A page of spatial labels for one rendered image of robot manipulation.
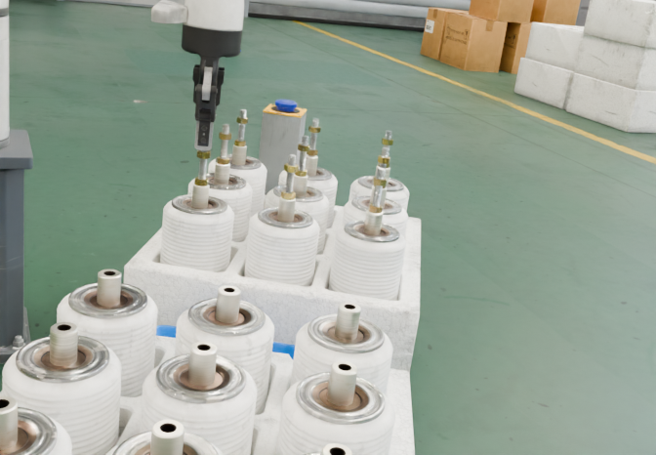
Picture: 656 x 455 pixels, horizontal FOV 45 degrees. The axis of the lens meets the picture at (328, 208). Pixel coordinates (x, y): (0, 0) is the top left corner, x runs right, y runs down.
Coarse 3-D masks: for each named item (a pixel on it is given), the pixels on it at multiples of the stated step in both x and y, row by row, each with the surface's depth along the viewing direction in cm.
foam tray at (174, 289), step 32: (416, 224) 136; (320, 256) 116; (416, 256) 121; (160, 288) 105; (192, 288) 105; (256, 288) 104; (288, 288) 104; (320, 288) 106; (416, 288) 109; (160, 320) 107; (288, 320) 104; (384, 320) 103; (416, 320) 102
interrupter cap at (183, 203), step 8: (176, 200) 109; (184, 200) 110; (208, 200) 111; (216, 200) 111; (176, 208) 107; (184, 208) 107; (192, 208) 107; (200, 208) 108; (208, 208) 109; (216, 208) 108; (224, 208) 108
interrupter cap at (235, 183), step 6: (210, 174) 123; (210, 180) 121; (228, 180) 122; (234, 180) 122; (240, 180) 122; (210, 186) 117; (216, 186) 117; (222, 186) 117; (228, 186) 118; (234, 186) 118; (240, 186) 118
